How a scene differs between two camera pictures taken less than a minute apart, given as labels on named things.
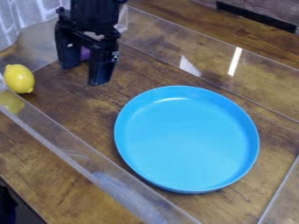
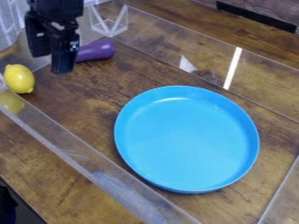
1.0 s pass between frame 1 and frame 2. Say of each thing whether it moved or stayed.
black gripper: moved
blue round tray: stayed
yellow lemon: stayed
